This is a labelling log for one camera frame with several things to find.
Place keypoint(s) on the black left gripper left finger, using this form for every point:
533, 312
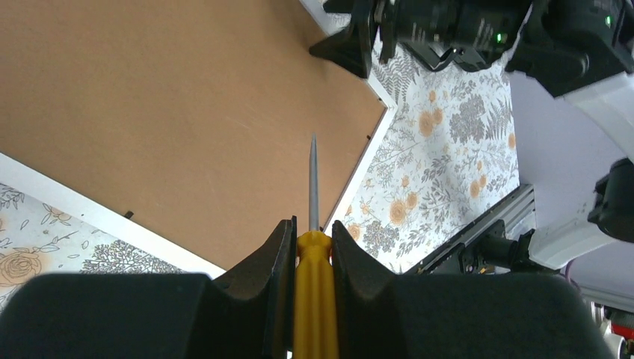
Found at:
244, 313

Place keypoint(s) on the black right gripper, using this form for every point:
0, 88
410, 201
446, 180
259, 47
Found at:
472, 34

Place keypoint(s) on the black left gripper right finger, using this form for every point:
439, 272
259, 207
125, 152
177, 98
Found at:
381, 314

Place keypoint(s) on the yellow handled screwdriver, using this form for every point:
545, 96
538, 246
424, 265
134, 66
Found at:
314, 317

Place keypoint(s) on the white picture frame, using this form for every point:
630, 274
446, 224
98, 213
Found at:
192, 119

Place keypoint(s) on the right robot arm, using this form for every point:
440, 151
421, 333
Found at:
584, 124

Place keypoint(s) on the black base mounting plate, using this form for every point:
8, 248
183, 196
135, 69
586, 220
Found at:
457, 255

